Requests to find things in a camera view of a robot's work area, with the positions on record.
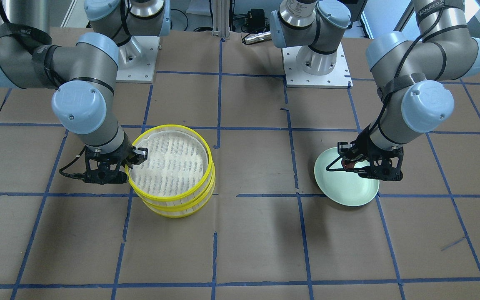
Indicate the white mesh steamer liner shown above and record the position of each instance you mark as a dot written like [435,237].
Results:
[176,162]

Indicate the pale green round plate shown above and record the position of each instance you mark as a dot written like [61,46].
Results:
[345,188]

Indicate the silver cylindrical connector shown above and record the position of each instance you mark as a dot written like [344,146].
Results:
[254,38]

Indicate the robot white base plate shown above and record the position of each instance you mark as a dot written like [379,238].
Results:
[137,60]

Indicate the aluminium frame post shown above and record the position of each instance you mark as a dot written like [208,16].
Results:
[221,14]

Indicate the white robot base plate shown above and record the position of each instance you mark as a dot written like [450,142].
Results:
[305,68]

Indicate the black power adapter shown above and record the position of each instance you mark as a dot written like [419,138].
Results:
[255,18]

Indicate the yellow bamboo steamer base layer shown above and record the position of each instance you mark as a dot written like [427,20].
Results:
[186,206]

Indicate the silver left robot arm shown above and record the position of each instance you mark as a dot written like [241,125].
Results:
[408,73]

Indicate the red brown bun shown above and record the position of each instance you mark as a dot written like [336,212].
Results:
[349,165]

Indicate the yellow rimmed bamboo steamer layer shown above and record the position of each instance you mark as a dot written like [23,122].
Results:
[198,186]

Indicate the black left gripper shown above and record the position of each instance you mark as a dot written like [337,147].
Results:
[365,148]

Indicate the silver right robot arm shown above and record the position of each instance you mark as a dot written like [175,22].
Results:
[83,76]

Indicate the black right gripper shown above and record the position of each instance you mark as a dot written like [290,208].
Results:
[120,157]

